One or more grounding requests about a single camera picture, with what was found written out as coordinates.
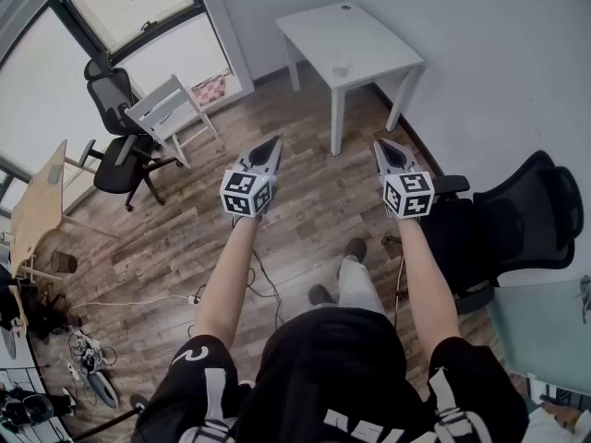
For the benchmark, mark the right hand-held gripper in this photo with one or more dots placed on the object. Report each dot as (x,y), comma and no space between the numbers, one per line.
(408,196)

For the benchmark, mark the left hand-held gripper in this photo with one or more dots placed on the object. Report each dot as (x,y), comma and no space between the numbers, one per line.
(247,194)

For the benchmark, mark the white rectangular block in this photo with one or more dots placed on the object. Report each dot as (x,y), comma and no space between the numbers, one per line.
(341,69)

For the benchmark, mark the person's right forearm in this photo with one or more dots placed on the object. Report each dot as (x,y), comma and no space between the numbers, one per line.
(425,284)

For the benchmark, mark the person's left forearm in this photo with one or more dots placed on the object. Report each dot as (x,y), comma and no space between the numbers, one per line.
(226,284)

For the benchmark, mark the pink checkered bag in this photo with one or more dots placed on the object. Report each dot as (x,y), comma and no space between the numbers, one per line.
(208,89)

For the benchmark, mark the person's right dark shoe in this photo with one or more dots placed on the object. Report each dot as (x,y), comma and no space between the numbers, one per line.
(356,249)

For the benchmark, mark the person's dark shoe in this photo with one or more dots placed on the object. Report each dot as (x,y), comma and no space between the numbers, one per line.
(319,294)
(356,249)

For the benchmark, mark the white wooden chair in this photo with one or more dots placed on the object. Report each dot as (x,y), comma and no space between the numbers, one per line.
(157,109)

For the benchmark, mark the black padded office chair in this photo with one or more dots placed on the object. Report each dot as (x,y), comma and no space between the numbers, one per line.
(508,219)

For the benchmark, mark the white table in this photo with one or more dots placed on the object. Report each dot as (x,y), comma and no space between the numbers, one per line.
(360,39)

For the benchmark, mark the person's grey trousers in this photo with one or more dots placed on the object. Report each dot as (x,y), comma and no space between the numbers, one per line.
(358,284)

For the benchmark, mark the black mesh office chair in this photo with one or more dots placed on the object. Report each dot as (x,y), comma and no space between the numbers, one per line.
(115,173)

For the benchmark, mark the person's left dark shoe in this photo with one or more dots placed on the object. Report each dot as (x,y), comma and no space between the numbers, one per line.
(319,294)

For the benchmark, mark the white power strip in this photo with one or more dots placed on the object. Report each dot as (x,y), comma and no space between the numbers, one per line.
(193,299)

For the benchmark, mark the black framed window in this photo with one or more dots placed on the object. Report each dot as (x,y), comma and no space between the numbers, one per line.
(129,3)

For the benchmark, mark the grey rectangular pad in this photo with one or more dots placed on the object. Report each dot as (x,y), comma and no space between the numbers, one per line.
(54,174)

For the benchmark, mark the person's black t-shirt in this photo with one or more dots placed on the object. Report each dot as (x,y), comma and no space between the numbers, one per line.
(332,362)

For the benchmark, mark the frosted glass panel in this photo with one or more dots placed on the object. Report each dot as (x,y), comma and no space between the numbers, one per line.
(540,330)

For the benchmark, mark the light wooden desk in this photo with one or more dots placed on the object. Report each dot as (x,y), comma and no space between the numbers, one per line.
(39,201)

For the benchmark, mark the black round-base stand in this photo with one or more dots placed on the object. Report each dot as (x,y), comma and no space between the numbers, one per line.
(138,402)

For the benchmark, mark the spare grey gripper device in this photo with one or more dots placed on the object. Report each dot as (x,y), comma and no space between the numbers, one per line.
(99,386)

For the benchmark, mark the black camera equipment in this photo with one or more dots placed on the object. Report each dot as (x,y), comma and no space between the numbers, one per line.
(32,409)

